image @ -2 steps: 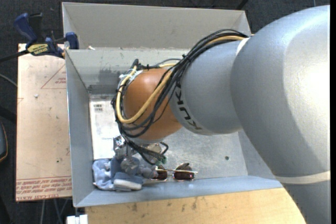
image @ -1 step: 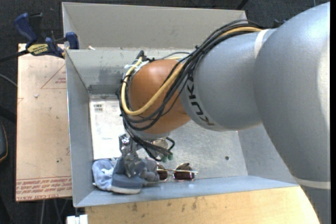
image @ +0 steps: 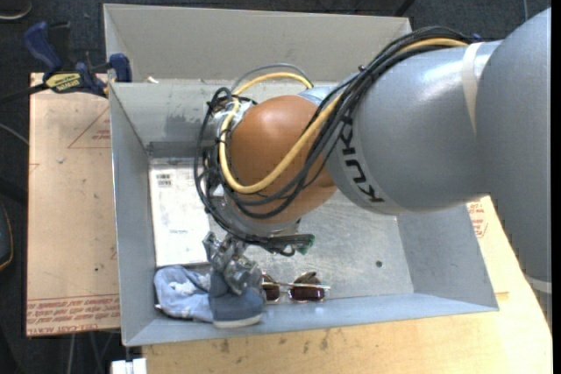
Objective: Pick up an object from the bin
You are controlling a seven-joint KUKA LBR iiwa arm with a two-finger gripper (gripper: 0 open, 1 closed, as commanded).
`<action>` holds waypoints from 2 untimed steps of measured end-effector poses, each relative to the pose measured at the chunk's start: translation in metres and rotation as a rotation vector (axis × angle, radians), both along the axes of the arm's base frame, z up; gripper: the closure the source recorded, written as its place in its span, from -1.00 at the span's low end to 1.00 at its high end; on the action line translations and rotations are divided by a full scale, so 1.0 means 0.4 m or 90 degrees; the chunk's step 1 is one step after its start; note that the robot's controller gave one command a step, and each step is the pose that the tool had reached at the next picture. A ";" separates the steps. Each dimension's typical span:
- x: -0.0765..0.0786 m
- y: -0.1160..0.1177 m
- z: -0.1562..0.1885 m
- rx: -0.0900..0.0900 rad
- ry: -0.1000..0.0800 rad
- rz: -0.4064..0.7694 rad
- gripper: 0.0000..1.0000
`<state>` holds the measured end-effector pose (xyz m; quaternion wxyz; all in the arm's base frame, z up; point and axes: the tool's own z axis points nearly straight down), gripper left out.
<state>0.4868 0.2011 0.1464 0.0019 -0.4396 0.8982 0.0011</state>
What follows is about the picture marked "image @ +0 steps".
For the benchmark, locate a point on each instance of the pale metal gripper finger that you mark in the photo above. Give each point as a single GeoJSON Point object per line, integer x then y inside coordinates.
{"type": "Point", "coordinates": [242, 273]}
{"type": "Point", "coordinates": [218, 251]}

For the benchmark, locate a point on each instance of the blue shoe with white sole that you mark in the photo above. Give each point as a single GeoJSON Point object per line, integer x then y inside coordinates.
{"type": "Point", "coordinates": [236, 306]}

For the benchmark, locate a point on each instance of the red-brown sunglasses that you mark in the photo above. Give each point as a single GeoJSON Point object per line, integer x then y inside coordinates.
{"type": "Point", "coordinates": [307, 292]}

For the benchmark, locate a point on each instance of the white flat packet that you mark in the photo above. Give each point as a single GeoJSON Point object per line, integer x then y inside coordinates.
{"type": "Point", "coordinates": [179, 210]}

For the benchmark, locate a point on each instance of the light blue cloth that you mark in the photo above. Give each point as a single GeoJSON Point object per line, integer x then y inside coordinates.
{"type": "Point", "coordinates": [179, 298]}

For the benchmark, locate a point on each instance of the grey metal bin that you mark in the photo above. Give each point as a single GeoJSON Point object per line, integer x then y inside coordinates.
{"type": "Point", "coordinates": [359, 263]}

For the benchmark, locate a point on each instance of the brown cardboard board, red print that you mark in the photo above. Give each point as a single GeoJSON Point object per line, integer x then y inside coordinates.
{"type": "Point", "coordinates": [70, 197]}

